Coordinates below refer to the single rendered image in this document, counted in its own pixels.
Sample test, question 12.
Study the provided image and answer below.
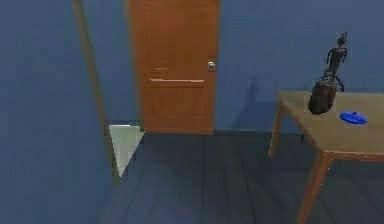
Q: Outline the brown wooden room door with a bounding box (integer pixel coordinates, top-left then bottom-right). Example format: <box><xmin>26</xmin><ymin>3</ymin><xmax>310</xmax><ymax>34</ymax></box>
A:
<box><xmin>129</xmin><ymin>0</ymin><xmax>221</xmax><ymax>135</ymax></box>

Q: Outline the dark brown statue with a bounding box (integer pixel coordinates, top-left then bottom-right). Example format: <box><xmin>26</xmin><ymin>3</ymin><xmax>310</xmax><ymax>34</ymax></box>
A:
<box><xmin>307</xmin><ymin>31</ymin><xmax>349</xmax><ymax>116</ymax></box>

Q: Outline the brown wooden table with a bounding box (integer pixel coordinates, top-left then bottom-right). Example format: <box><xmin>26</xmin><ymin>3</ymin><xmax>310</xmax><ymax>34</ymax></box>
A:
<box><xmin>268</xmin><ymin>90</ymin><xmax>384</xmax><ymax>224</ymax></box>

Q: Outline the blue flat lid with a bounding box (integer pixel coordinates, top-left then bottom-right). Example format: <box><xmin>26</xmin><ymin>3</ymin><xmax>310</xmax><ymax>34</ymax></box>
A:
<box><xmin>339</xmin><ymin>111</ymin><xmax>368</xmax><ymax>125</ymax></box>

